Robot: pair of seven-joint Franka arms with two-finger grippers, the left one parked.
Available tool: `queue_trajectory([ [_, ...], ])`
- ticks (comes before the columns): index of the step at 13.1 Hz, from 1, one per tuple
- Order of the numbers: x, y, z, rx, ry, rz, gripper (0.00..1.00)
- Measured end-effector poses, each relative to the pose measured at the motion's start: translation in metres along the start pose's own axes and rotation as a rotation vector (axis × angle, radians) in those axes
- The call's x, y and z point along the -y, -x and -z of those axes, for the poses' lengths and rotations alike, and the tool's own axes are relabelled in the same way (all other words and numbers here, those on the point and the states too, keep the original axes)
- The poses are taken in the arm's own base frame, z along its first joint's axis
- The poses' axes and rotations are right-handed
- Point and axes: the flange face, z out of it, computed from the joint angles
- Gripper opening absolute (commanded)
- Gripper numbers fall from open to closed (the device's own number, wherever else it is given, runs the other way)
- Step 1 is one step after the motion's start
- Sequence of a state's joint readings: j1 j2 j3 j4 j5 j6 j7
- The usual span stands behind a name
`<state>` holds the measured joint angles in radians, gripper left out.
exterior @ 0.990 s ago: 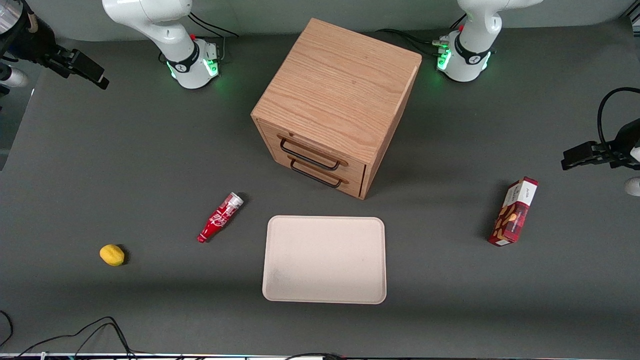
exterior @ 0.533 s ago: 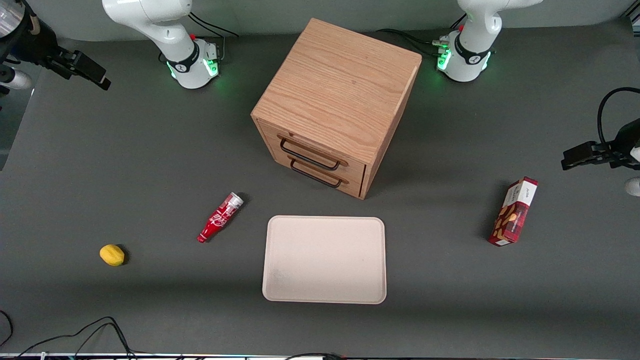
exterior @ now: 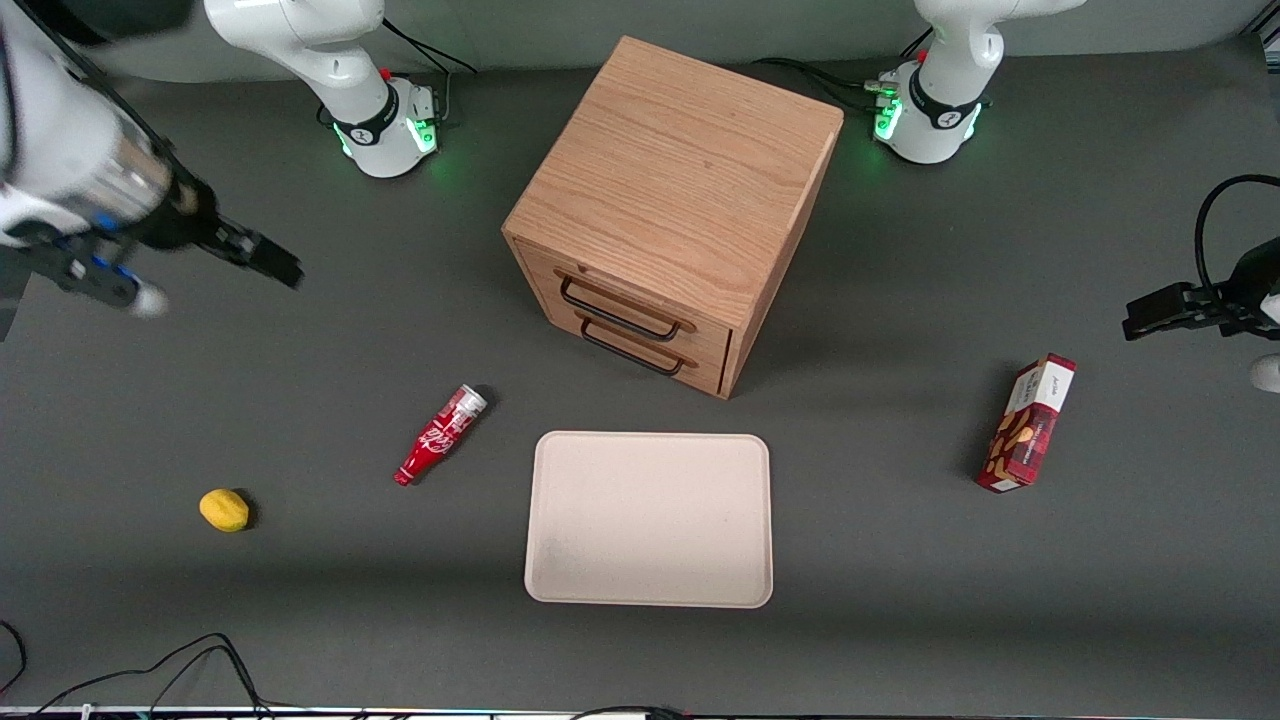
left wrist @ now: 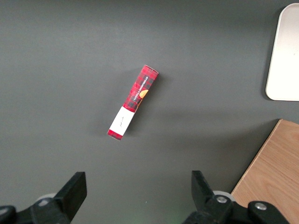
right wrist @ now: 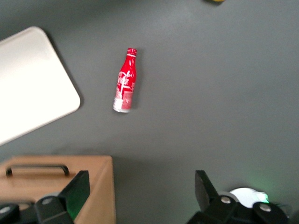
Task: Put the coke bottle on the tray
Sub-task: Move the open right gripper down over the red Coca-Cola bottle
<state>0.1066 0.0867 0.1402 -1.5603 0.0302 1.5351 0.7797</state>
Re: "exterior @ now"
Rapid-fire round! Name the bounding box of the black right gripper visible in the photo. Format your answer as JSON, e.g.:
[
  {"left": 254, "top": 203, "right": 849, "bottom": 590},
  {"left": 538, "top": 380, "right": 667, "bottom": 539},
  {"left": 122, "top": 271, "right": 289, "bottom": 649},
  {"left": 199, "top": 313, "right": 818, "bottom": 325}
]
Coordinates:
[{"left": 140, "top": 175, "right": 304, "bottom": 290}]

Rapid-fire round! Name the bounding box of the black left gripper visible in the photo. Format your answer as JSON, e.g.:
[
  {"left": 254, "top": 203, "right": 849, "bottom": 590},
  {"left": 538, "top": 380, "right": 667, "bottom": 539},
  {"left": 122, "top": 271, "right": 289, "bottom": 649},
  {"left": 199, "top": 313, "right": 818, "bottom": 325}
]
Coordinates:
[{"left": 1122, "top": 238, "right": 1280, "bottom": 342}]

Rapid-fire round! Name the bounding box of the red coke bottle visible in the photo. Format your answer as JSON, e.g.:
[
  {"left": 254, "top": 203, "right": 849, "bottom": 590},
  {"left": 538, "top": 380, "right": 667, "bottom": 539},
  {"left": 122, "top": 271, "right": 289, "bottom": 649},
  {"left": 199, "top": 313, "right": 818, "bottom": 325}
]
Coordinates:
[{"left": 393, "top": 384, "right": 490, "bottom": 488}]

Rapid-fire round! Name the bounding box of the beige rectangular tray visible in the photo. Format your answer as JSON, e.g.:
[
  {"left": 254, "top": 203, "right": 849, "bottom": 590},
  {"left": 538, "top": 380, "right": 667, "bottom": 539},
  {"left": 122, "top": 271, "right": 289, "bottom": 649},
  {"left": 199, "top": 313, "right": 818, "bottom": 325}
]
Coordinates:
[{"left": 524, "top": 431, "right": 775, "bottom": 609}]

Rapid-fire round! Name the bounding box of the red snack box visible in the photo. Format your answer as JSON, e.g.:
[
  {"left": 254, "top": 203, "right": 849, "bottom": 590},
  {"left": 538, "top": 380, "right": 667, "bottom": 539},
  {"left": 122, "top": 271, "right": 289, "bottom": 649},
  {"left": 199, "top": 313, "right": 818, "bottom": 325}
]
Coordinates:
[{"left": 976, "top": 353, "right": 1079, "bottom": 494}]

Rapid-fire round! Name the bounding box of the yellow lemon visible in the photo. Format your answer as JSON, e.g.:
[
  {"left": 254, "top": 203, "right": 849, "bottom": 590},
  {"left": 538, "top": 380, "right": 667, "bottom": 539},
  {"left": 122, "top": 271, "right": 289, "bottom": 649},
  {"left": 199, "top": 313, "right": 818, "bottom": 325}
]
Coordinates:
[{"left": 199, "top": 488, "right": 252, "bottom": 533}]

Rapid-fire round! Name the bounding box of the wooden drawer front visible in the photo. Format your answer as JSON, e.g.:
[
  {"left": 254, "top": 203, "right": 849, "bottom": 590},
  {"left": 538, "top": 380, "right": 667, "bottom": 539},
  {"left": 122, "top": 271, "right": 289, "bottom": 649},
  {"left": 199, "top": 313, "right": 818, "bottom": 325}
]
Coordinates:
[
  {"left": 520, "top": 242, "right": 736, "bottom": 363},
  {"left": 546, "top": 300, "right": 731, "bottom": 398}
]

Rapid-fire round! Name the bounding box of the wooden drawer cabinet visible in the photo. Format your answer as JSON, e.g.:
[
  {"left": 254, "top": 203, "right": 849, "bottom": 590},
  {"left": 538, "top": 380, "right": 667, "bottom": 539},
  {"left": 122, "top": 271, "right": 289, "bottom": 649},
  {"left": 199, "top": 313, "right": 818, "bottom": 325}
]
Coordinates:
[{"left": 502, "top": 36, "right": 845, "bottom": 401}]

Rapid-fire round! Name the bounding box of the black left gripper cable loop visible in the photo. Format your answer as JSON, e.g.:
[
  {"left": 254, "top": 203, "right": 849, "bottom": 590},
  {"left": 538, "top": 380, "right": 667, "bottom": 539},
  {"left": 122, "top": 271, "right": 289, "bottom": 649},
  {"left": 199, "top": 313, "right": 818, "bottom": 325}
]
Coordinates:
[{"left": 1194, "top": 174, "right": 1280, "bottom": 301}]

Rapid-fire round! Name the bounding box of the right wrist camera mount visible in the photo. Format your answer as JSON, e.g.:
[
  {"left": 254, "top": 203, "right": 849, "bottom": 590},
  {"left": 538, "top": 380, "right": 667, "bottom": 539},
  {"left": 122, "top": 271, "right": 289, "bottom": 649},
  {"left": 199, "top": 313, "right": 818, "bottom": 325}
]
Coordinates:
[{"left": 8, "top": 225, "right": 169, "bottom": 319}]

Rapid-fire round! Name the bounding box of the black right arm base cable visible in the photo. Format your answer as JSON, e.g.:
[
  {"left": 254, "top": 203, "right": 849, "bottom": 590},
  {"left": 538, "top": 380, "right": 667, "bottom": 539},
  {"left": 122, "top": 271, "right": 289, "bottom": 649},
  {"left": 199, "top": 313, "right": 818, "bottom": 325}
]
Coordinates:
[{"left": 382, "top": 18, "right": 479, "bottom": 77}]

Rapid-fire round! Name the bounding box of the black arm base cable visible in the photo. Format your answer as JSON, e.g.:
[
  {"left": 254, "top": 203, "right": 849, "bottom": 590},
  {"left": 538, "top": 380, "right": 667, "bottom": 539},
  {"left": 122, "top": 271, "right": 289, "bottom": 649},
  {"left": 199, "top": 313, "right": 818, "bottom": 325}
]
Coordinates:
[
  {"left": 752, "top": 57, "right": 901, "bottom": 117},
  {"left": 382, "top": 18, "right": 479, "bottom": 77}
]

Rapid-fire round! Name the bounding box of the black metal drawer handle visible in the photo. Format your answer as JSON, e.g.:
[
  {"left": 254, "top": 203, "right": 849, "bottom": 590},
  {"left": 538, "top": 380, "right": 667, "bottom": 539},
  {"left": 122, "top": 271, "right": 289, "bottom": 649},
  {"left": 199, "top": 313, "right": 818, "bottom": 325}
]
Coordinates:
[
  {"left": 579, "top": 318, "right": 690, "bottom": 379},
  {"left": 559, "top": 275, "right": 687, "bottom": 344}
]

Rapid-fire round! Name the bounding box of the black floor cable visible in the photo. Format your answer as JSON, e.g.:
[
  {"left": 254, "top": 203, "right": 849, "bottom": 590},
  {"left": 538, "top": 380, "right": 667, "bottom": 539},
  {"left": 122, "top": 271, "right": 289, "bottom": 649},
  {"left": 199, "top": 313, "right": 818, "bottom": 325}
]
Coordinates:
[
  {"left": 34, "top": 632, "right": 267, "bottom": 717},
  {"left": 568, "top": 704, "right": 693, "bottom": 720},
  {"left": 0, "top": 619, "right": 29, "bottom": 697},
  {"left": 148, "top": 644, "right": 277, "bottom": 717}
]

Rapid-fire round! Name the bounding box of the black left arm base cable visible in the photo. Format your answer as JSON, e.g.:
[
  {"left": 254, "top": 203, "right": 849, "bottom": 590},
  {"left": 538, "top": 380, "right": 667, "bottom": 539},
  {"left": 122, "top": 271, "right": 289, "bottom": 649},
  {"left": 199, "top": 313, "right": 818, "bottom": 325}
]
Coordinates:
[{"left": 752, "top": 57, "right": 901, "bottom": 117}]

